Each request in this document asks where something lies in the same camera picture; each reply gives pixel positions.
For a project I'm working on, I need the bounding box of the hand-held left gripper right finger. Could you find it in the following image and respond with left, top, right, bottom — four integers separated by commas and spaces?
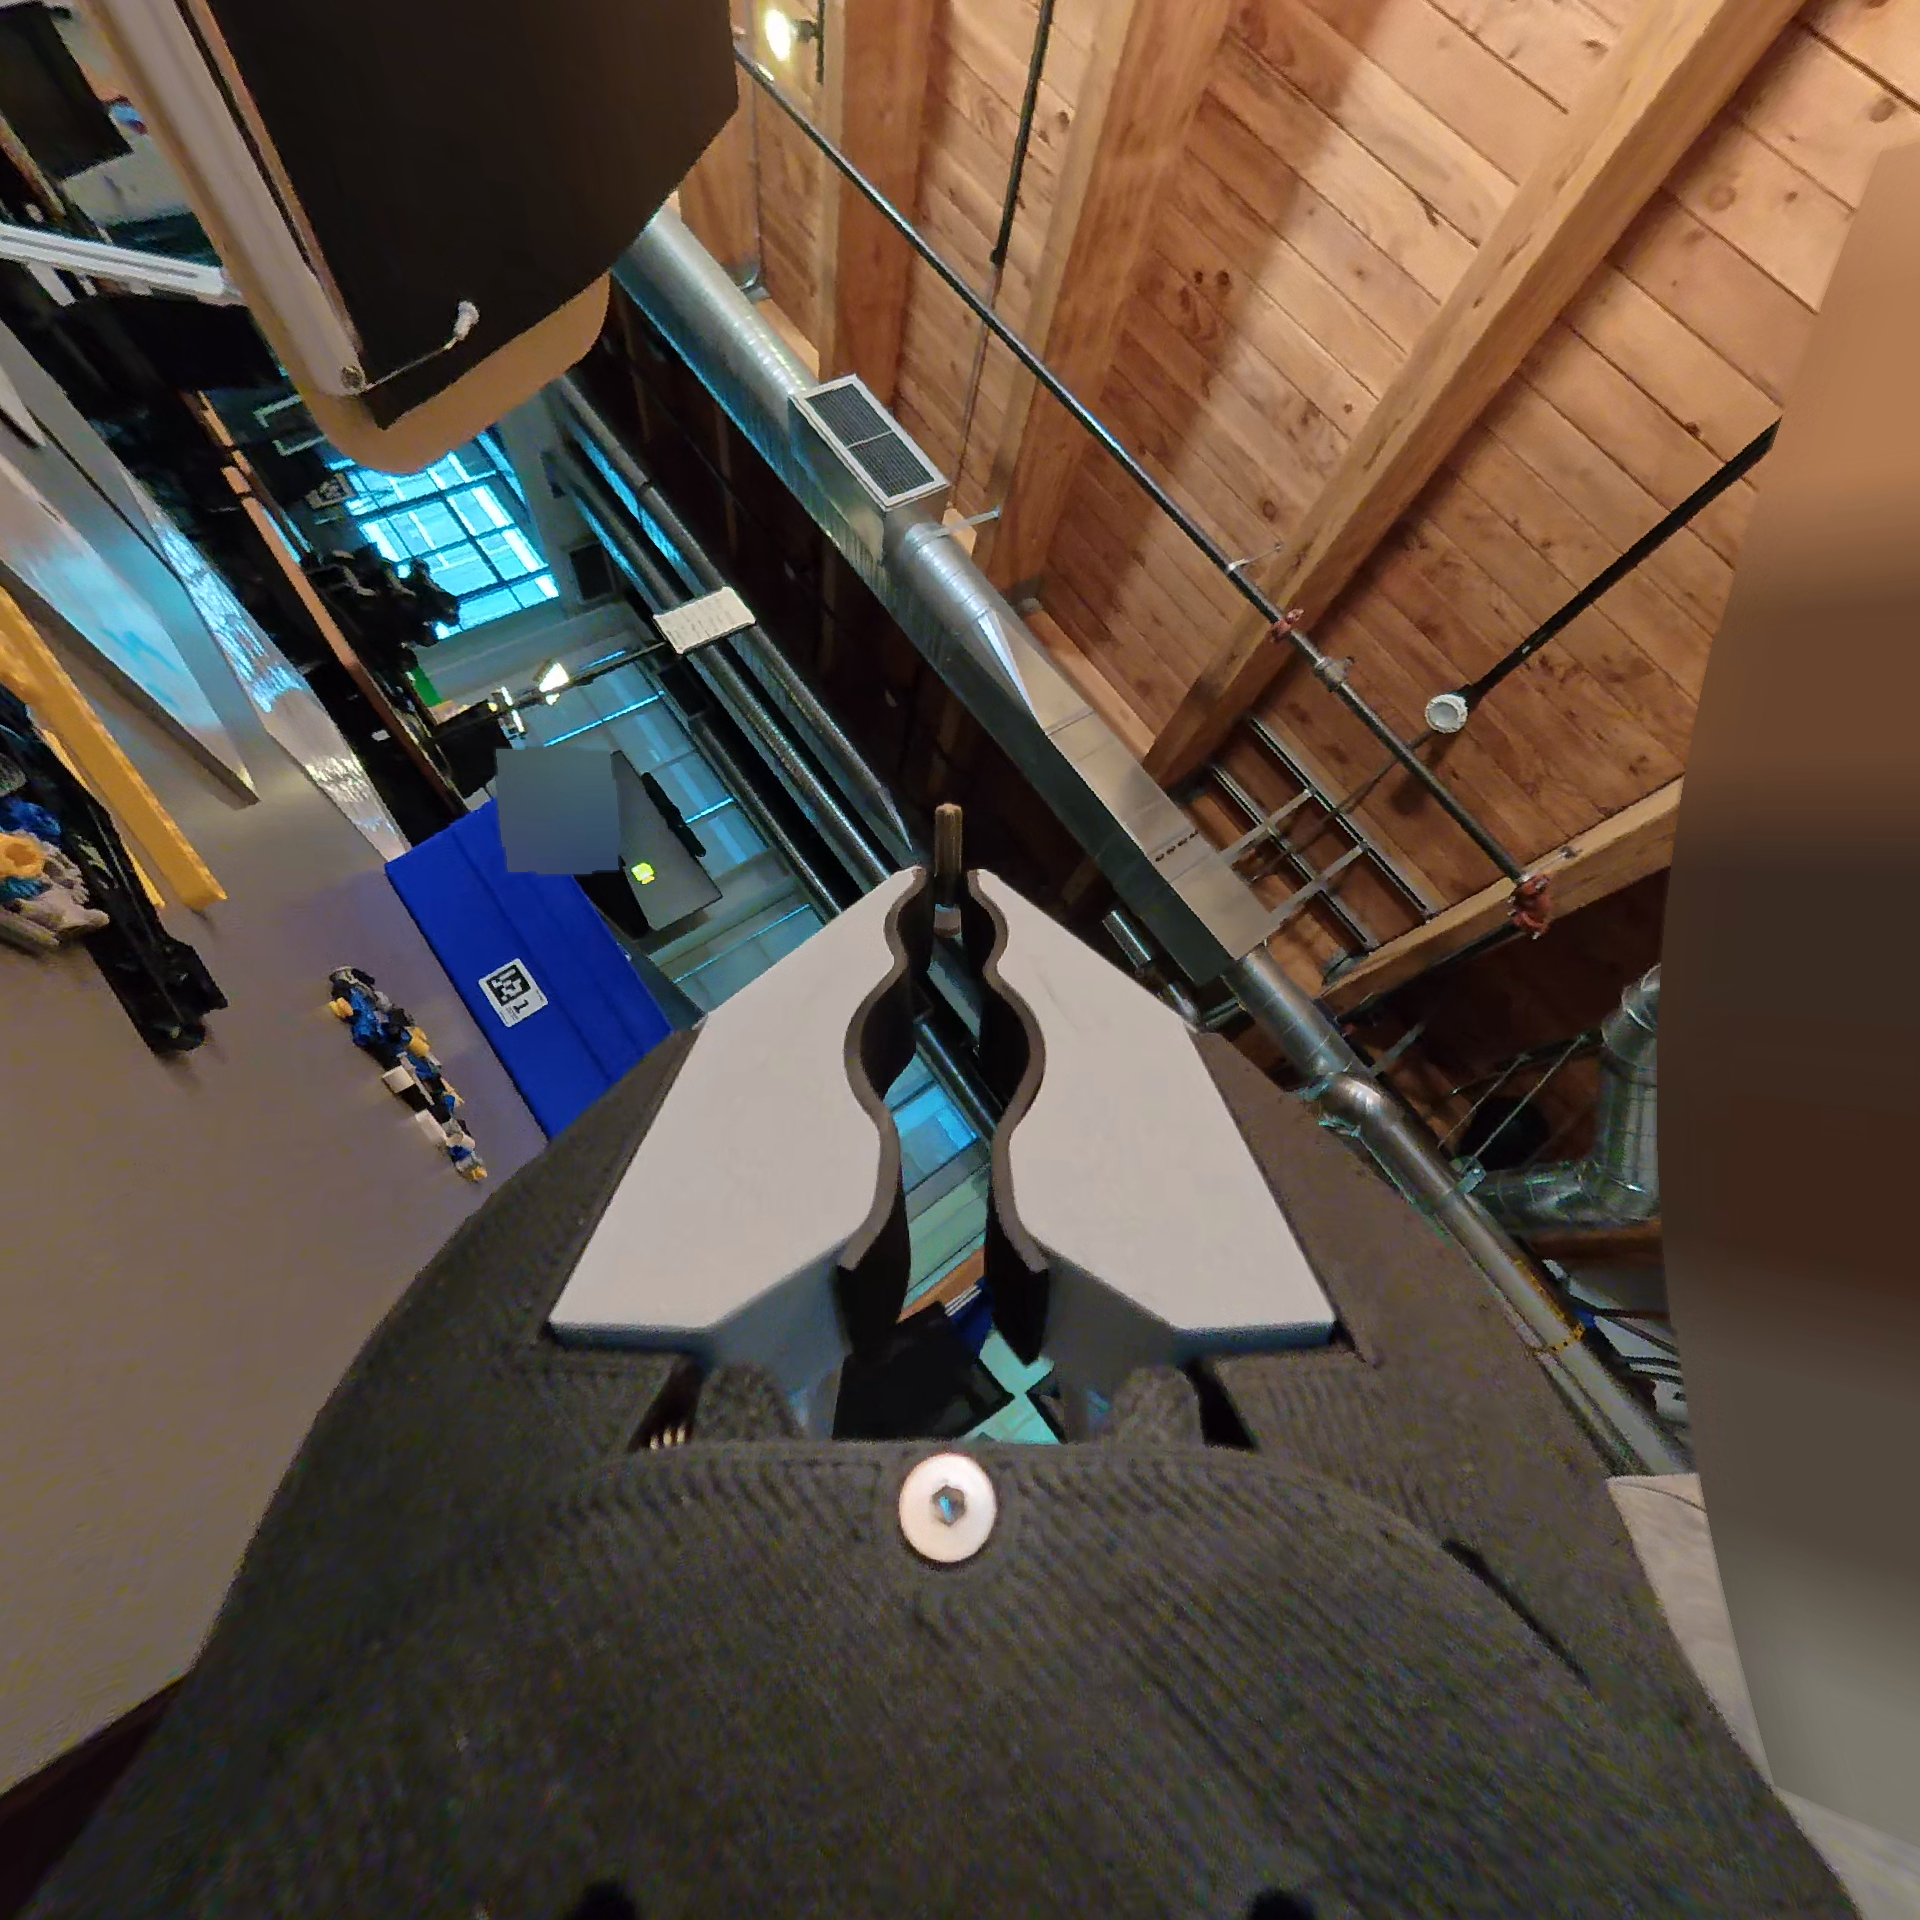
966, 867, 1340, 1442

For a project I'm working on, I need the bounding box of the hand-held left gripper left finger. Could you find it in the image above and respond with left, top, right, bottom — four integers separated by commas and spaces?
548, 865, 940, 1433

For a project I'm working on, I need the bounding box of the row of small lego pieces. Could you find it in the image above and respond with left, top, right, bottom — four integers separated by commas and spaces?
327, 966, 491, 1183

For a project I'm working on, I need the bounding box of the blue box with printed tag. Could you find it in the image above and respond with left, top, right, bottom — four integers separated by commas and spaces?
385, 796, 677, 1142

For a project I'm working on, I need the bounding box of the black sprinkler pipe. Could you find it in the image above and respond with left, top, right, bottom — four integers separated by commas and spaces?
732, 46, 1555, 940

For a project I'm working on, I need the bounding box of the black conduit with round box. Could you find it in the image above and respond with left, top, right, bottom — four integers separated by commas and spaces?
1422, 422, 1780, 740

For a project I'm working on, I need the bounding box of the large paned window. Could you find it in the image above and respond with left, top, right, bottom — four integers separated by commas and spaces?
353, 435, 567, 633

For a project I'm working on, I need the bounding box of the yellow strip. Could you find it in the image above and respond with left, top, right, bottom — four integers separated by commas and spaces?
0, 586, 231, 913

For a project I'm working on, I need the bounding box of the white vent grille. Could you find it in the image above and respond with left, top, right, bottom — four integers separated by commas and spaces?
787, 372, 950, 513

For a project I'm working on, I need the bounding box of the pale grey board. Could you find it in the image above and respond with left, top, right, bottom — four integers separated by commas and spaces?
0, 450, 265, 811

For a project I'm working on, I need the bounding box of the black panel with tan edge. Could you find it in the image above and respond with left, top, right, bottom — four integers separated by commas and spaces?
89, 0, 745, 474

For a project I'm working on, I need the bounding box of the black screen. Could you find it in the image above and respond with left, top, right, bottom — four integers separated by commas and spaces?
0, 0, 138, 183

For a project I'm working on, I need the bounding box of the metal cable tray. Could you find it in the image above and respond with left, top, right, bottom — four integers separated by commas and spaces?
1183, 721, 1445, 964

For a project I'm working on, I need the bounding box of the flexible silver duct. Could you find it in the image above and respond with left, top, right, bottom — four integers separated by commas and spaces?
1462, 966, 1667, 1241

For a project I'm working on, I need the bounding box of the silver air duct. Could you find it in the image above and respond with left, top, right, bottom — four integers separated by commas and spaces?
609, 211, 1695, 1478

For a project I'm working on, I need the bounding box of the hanging dark cord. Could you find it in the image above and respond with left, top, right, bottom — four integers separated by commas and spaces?
957, 0, 1060, 441

